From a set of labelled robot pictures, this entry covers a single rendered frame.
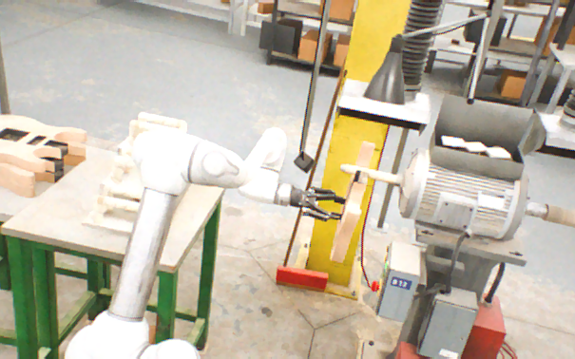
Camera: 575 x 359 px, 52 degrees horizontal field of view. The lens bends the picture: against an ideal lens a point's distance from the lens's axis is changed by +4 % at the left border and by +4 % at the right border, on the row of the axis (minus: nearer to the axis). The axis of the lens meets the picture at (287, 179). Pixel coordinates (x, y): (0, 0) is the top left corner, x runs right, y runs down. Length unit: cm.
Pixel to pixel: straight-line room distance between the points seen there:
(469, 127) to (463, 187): 22
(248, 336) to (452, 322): 127
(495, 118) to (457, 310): 67
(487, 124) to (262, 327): 167
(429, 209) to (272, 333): 142
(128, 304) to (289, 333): 155
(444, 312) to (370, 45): 131
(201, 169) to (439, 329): 107
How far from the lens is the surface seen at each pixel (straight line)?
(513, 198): 199
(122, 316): 172
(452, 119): 204
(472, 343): 234
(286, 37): 693
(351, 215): 191
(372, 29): 277
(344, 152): 299
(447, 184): 196
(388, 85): 178
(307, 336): 314
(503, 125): 207
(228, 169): 157
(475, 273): 214
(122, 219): 219
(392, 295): 189
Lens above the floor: 219
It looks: 29 degrees down
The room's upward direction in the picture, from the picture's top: 9 degrees clockwise
